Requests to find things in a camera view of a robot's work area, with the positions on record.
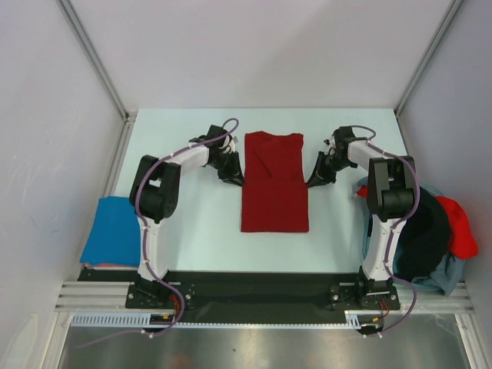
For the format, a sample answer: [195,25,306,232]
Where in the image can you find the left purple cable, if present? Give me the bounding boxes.
[72,117,240,348]

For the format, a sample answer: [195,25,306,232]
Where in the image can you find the white slotted cable duct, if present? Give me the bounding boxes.
[71,311,384,330]

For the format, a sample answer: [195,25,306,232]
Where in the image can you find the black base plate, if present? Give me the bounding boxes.
[78,268,401,324]

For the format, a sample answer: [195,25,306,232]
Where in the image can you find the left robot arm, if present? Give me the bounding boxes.
[129,118,245,308]

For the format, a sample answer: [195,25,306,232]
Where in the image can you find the right aluminium corner post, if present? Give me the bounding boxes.
[395,0,467,116]

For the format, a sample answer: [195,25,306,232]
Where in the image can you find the aluminium frame rail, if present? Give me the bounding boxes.
[55,281,474,314]

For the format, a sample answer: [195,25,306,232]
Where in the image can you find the bright red garment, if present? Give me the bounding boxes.
[364,188,478,260]

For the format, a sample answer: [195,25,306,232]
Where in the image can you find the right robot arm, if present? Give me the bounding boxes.
[307,125,420,310]

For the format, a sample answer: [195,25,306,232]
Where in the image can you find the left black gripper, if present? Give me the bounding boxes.
[208,150,245,187]

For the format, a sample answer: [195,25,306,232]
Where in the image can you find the left aluminium corner post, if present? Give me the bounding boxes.
[55,0,131,121]

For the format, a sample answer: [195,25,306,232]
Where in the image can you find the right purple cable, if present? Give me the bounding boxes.
[361,125,420,339]

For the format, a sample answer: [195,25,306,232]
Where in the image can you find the grey-blue garment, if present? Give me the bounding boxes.
[411,252,466,296]

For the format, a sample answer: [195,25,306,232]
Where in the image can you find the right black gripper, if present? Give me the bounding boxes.
[307,151,354,188]

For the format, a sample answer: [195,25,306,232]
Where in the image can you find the dark red t-shirt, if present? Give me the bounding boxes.
[241,131,309,233]

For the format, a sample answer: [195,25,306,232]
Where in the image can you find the folded blue t-shirt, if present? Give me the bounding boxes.
[80,196,141,268]

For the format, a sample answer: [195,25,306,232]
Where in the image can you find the purple cable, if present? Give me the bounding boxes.
[72,117,240,348]
[361,125,420,339]

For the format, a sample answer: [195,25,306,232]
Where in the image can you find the black garment in bin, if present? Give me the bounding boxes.
[395,188,451,281]

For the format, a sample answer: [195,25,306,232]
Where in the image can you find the aluminium corner post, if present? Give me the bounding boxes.
[55,0,131,121]
[395,0,467,116]

